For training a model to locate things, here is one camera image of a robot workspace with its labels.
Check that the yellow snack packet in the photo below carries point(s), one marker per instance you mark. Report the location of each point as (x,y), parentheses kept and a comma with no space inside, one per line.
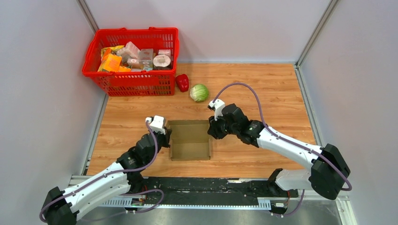
(110,50)

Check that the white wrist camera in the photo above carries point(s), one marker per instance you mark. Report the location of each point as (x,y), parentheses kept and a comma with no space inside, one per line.
(157,124)
(216,106)

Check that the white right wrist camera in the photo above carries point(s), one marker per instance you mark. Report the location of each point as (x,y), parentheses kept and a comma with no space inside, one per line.
(216,106)

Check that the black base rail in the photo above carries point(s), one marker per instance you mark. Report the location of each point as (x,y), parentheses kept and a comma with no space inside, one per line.
(220,193)

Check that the red bell pepper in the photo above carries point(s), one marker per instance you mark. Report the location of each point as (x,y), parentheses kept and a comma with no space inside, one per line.
(182,82)

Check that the white tape roll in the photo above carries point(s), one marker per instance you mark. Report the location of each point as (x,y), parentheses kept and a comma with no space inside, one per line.
(162,62)

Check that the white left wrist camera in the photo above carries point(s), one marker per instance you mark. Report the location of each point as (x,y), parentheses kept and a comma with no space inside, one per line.
(157,124)

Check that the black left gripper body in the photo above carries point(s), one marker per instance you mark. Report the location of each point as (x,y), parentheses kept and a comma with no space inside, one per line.
(163,140)

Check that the green cabbage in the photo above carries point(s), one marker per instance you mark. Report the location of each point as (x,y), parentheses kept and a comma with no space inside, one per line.
(199,93)

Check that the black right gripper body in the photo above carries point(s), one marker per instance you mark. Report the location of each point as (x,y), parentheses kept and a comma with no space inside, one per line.
(221,123)

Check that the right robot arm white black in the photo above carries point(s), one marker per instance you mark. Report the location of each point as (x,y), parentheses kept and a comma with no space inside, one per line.
(324,169)

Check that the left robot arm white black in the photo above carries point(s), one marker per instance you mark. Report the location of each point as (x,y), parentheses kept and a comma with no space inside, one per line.
(66,207)

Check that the red plastic shopping basket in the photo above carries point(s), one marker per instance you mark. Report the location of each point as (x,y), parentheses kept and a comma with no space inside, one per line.
(142,83)

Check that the pink white carton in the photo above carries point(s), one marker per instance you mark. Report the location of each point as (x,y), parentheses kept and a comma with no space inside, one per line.
(129,51)

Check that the orange snack box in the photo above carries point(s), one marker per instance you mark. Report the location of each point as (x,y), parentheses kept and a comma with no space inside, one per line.
(110,63)

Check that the beige small box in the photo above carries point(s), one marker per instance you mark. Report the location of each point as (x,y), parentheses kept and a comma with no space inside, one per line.
(146,59)

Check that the brown cardboard box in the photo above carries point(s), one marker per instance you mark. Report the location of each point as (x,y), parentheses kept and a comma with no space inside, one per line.
(189,140)

